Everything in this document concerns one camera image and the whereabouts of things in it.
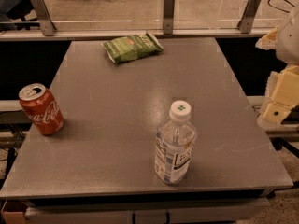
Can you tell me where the left metal bracket post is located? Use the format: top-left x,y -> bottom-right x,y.
30,0 -> 56,36

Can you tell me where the clear plastic water bottle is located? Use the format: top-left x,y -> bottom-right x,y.
154,100 -> 197,184

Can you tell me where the metal bracket post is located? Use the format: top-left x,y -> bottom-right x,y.
163,0 -> 175,35
30,0 -> 56,36
237,0 -> 262,34

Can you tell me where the red coke can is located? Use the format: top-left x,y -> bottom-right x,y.
19,83 -> 64,135

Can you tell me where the cardboard box corner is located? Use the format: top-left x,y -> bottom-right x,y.
1,200 -> 27,224

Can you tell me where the green jalapeno chip bag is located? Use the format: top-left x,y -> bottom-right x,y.
103,33 -> 163,64

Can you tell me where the middle metal bracket post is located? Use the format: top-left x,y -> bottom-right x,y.
163,0 -> 175,35

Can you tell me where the seated person in background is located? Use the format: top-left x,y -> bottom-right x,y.
0,0 -> 38,32

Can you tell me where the right metal bracket post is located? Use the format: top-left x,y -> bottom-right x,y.
237,0 -> 262,34

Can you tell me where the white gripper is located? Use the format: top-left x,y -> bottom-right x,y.
255,4 -> 299,130

